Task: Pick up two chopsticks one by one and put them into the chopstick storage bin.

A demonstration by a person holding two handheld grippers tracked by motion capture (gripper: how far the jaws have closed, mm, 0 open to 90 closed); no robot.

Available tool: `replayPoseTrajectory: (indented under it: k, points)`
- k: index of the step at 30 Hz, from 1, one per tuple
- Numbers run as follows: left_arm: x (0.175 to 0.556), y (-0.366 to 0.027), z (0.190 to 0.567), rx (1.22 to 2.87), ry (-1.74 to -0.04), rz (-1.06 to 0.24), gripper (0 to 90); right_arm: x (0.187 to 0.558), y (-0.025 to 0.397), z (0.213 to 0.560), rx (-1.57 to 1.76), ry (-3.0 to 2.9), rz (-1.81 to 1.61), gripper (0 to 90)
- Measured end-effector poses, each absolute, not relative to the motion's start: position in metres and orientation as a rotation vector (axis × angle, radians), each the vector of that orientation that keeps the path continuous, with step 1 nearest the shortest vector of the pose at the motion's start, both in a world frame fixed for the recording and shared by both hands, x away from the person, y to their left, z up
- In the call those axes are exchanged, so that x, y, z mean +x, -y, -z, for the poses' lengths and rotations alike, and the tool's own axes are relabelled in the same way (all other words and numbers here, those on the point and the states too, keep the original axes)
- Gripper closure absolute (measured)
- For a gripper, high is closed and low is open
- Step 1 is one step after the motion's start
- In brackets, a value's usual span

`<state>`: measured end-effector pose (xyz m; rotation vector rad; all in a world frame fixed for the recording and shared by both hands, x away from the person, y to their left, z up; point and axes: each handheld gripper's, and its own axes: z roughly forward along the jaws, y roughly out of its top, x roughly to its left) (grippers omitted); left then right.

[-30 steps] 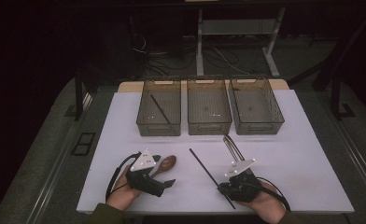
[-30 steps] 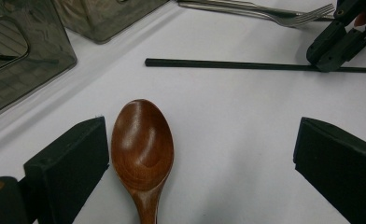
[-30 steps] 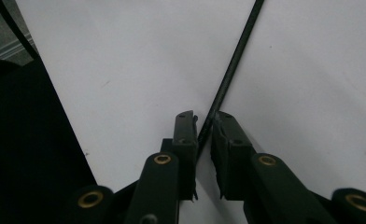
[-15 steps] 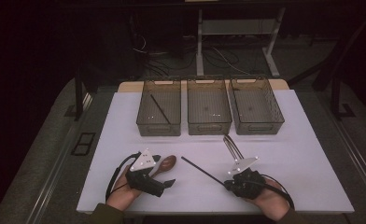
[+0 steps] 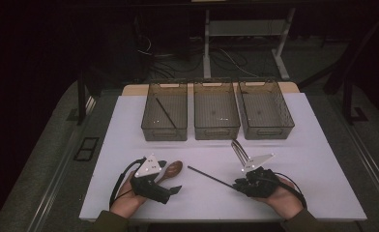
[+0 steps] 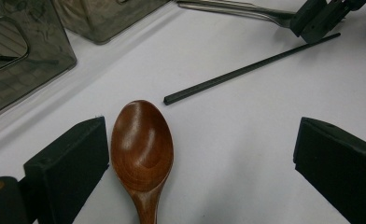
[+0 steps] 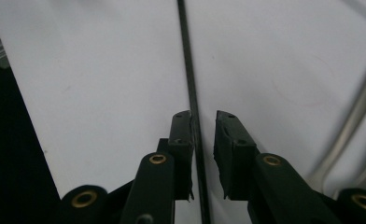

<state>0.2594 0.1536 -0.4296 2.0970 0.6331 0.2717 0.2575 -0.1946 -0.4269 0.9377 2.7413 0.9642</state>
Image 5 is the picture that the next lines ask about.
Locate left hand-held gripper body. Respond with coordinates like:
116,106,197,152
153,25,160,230
130,154,172,205

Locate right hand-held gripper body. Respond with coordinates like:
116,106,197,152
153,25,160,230
242,153,280,198

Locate brown wooden spoon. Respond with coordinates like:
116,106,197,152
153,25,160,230
155,159,184,186

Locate transparent grey plastic bin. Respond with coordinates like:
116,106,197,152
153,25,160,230
193,80,242,141
237,79,296,141
140,80,189,142

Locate steel fork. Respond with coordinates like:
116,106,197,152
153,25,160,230
230,142,248,164

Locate black chopstick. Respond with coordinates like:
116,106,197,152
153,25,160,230
155,97,178,130
187,165,238,190

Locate person's left hand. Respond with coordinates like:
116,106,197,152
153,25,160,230
109,172,148,219

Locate person's right hand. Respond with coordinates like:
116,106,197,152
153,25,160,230
261,177,305,220

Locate black angled stand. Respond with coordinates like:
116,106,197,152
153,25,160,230
341,75,369,126

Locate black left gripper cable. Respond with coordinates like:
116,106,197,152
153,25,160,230
108,157,147,209

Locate bundle of black floor cables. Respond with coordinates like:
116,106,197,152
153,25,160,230
133,33,211,81

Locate black stand post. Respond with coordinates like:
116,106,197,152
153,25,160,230
75,71,97,127

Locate white floor cable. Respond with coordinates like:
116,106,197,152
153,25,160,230
220,47,260,79

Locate grey metal table frame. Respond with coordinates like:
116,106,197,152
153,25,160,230
202,8,297,81

